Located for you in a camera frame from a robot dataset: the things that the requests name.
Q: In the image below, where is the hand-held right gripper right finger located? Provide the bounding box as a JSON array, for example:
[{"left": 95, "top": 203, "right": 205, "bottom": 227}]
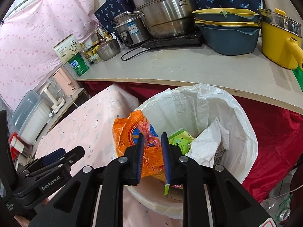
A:
[{"left": 161, "top": 132, "right": 272, "bottom": 227}]

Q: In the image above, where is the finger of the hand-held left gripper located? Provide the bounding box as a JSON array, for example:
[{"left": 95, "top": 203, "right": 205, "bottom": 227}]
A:
[
  {"left": 28, "top": 147, "right": 67, "bottom": 169},
  {"left": 23, "top": 145, "right": 86, "bottom": 178}
]

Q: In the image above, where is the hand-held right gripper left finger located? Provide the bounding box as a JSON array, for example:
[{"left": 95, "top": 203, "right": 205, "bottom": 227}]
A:
[{"left": 28, "top": 133, "right": 144, "bottom": 227}]

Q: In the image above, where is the light green snack package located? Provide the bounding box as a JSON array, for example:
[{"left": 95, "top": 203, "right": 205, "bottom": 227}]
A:
[{"left": 168, "top": 128, "right": 195, "bottom": 156}]

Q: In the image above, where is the orange snack bag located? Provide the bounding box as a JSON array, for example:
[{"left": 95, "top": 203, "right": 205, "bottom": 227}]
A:
[{"left": 112, "top": 110, "right": 166, "bottom": 182}]

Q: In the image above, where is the small green drink box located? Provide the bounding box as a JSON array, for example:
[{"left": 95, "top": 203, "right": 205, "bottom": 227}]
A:
[{"left": 164, "top": 182, "right": 183, "bottom": 201}]

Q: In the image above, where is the white paper tissue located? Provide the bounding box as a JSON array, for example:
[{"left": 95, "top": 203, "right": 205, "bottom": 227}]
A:
[{"left": 184, "top": 117, "right": 230, "bottom": 167}]

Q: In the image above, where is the white lined trash bin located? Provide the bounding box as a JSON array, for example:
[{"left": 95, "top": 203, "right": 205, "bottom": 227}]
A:
[{"left": 127, "top": 83, "right": 259, "bottom": 219}]

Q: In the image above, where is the white cup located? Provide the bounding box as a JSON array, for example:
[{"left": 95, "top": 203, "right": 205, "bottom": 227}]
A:
[{"left": 12, "top": 137, "right": 32, "bottom": 155}]

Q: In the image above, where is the white dish container clear lid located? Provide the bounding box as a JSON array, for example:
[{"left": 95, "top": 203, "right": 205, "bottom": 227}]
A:
[{"left": 11, "top": 90, "right": 52, "bottom": 145}]

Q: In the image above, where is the white glass electric kettle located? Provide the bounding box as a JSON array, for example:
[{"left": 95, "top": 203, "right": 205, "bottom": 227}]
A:
[{"left": 38, "top": 83, "right": 66, "bottom": 114}]

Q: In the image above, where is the beige low cabinet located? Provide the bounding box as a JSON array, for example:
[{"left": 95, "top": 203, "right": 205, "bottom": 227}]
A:
[{"left": 35, "top": 87, "right": 92, "bottom": 147}]

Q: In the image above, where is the pink electric kettle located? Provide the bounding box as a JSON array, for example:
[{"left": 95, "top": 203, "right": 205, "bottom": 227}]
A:
[{"left": 52, "top": 66, "right": 80, "bottom": 98}]

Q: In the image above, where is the green tin can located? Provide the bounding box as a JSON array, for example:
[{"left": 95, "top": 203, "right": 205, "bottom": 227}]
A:
[{"left": 68, "top": 53, "right": 91, "bottom": 77}]

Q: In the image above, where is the tea jar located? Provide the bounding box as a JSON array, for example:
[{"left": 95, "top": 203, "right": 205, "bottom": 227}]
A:
[{"left": 82, "top": 43, "right": 92, "bottom": 63}]

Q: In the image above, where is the white cardboard box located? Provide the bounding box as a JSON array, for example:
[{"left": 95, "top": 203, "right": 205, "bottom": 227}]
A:
[{"left": 53, "top": 34, "right": 80, "bottom": 65}]

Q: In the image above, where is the red cloth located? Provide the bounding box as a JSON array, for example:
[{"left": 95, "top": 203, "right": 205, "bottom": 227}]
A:
[{"left": 78, "top": 80, "right": 303, "bottom": 204}]

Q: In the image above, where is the black induction cooktop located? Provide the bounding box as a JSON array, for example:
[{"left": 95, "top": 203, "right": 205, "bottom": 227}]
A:
[{"left": 141, "top": 32, "right": 203, "bottom": 49}]

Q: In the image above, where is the pink dotted hanging sheet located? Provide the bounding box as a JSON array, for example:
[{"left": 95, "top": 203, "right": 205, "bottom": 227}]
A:
[{"left": 0, "top": 0, "right": 100, "bottom": 114}]

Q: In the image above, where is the white pump bottle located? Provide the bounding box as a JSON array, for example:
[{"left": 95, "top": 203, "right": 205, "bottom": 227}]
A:
[{"left": 112, "top": 32, "right": 123, "bottom": 47}]

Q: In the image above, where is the steel rice cooker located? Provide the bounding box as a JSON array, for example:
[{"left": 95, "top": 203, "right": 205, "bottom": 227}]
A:
[{"left": 113, "top": 11, "right": 152, "bottom": 48}]

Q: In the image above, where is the crushed clear plastic bottle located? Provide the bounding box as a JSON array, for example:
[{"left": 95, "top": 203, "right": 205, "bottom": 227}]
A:
[{"left": 260, "top": 193, "right": 294, "bottom": 223}]

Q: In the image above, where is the blue basin with yellow rim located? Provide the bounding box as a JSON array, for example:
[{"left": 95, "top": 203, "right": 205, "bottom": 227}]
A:
[
  {"left": 198, "top": 25, "right": 261, "bottom": 57},
  {"left": 194, "top": 19, "right": 261, "bottom": 28},
  {"left": 191, "top": 8, "right": 260, "bottom": 23}
]

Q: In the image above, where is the large steel steamer pot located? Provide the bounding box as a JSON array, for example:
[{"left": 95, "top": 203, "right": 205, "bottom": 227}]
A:
[{"left": 132, "top": 0, "right": 198, "bottom": 39}]

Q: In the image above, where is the green plastic sheet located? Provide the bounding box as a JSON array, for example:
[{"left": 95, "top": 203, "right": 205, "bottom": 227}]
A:
[{"left": 292, "top": 66, "right": 303, "bottom": 93}]

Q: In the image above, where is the yellow electric pot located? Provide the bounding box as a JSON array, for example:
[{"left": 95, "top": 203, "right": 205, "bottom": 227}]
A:
[{"left": 258, "top": 8, "right": 303, "bottom": 71}]

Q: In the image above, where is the black power cable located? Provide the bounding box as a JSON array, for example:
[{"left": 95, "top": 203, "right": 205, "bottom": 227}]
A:
[{"left": 121, "top": 46, "right": 152, "bottom": 61}]

